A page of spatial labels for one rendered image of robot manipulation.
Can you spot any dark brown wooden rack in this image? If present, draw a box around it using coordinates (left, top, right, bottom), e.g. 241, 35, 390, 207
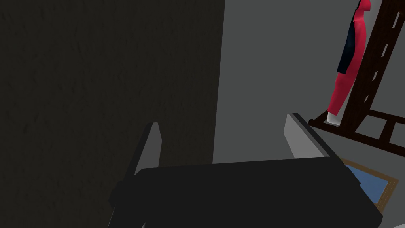
308, 0, 405, 157

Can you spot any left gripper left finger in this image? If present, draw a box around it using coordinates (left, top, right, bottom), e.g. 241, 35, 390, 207
126, 122, 163, 178

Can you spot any red and navy hanging garment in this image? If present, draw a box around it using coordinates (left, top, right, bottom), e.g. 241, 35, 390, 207
326, 0, 371, 125

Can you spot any blue picture in wooden frame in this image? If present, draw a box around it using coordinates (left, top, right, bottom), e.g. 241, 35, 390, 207
340, 158, 399, 214

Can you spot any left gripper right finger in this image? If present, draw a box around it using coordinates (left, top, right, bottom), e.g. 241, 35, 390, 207
283, 112, 341, 159

